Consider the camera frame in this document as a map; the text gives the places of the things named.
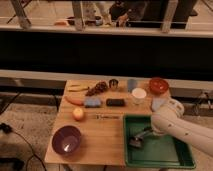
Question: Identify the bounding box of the small dark brush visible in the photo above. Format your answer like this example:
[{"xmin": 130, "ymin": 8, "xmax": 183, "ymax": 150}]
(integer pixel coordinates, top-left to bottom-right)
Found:
[{"xmin": 129, "ymin": 137, "xmax": 142, "ymax": 148}]

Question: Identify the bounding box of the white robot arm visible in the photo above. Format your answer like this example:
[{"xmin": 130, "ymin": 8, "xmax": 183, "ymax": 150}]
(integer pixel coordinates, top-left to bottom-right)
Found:
[{"xmin": 151, "ymin": 98, "xmax": 213, "ymax": 157}]

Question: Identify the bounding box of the green plastic tray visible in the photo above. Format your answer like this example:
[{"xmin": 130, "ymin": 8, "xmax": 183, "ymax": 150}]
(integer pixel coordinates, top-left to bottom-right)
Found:
[{"xmin": 123, "ymin": 115, "xmax": 196, "ymax": 169}]

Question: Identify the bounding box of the grey blue cloth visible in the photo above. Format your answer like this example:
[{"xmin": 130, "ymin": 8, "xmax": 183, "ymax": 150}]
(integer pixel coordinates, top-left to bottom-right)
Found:
[{"xmin": 151, "ymin": 98, "xmax": 167, "ymax": 111}]

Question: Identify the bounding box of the white cup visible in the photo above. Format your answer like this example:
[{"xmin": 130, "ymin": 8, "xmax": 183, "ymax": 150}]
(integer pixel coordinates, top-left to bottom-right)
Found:
[{"xmin": 132, "ymin": 88, "xmax": 147, "ymax": 105}]

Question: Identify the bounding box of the red bowl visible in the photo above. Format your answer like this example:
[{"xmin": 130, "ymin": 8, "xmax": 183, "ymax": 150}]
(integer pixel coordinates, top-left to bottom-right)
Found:
[{"xmin": 149, "ymin": 77, "xmax": 169, "ymax": 95}]

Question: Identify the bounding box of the black rectangular block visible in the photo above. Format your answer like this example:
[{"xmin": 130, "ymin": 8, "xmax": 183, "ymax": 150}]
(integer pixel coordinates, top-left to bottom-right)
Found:
[{"xmin": 106, "ymin": 99, "xmax": 125, "ymax": 107}]

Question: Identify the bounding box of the blue translucent cup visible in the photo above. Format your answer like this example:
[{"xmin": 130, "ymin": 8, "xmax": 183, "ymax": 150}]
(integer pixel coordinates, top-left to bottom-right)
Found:
[{"xmin": 127, "ymin": 79, "xmax": 137, "ymax": 92}]

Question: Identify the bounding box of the small metal cup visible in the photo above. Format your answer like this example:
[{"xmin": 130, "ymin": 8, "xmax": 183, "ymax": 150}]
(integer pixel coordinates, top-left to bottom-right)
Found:
[{"xmin": 109, "ymin": 79, "xmax": 119, "ymax": 91}]

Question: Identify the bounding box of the blue sponge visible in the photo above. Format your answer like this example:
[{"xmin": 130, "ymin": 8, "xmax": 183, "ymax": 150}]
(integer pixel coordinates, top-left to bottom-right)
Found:
[{"xmin": 84, "ymin": 97, "xmax": 102, "ymax": 108}]

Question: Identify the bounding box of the dark grape bunch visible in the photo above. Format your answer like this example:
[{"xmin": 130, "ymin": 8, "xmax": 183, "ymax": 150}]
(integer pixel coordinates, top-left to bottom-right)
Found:
[{"xmin": 86, "ymin": 81, "xmax": 108, "ymax": 96}]

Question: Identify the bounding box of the purple bowl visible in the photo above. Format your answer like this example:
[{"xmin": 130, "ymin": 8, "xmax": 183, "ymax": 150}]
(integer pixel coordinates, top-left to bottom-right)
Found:
[{"xmin": 52, "ymin": 125, "xmax": 82, "ymax": 156}]

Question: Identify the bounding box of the orange carrot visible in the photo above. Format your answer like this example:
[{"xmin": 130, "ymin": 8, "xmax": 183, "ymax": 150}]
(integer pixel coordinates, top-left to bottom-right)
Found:
[{"xmin": 65, "ymin": 96, "xmax": 84, "ymax": 106}]

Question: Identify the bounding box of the yellow banana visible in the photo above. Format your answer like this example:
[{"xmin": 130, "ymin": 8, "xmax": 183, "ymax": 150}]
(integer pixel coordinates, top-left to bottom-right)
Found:
[{"xmin": 68, "ymin": 84, "xmax": 89, "ymax": 92}]

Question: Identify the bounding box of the person in background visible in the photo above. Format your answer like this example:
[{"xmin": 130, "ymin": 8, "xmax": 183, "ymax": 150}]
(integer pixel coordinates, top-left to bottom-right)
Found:
[{"xmin": 109, "ymin": 0, "xmax": 158, "ymax": 28}]

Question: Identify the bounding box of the black floor cable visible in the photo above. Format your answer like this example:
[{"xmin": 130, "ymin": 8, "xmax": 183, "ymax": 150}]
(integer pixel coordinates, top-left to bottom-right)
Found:
[{"xmin": 0, "ymin": 122, "xmax": 49, "ymax": 171}]

